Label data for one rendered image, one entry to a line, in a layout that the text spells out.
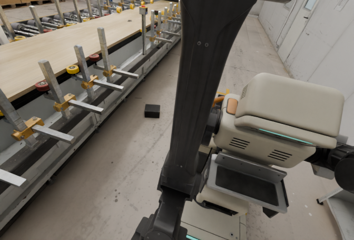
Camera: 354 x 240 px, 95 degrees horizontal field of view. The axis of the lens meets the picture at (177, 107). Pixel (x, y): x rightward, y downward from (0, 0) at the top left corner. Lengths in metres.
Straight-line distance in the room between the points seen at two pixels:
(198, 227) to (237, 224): 0.27
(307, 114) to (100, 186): 1.63
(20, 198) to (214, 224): 1.40
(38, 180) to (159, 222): 1.52
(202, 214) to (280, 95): 1.09
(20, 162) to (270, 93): 1.19
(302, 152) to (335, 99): 0.18
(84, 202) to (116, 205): 0.27
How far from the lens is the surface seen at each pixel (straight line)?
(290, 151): 0.59
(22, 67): 1.64
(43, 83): 1.36
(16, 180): 0.96
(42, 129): 1.13
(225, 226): 1.40
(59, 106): 1.25
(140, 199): 1.66
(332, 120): 0.50
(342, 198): 2.26
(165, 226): 0.34
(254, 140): 0.55
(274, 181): 0.69
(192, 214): 1.35
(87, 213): 1.71
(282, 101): 0.45
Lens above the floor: 1.56
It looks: 40 degrees down
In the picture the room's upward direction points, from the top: 8 degrees clockwise
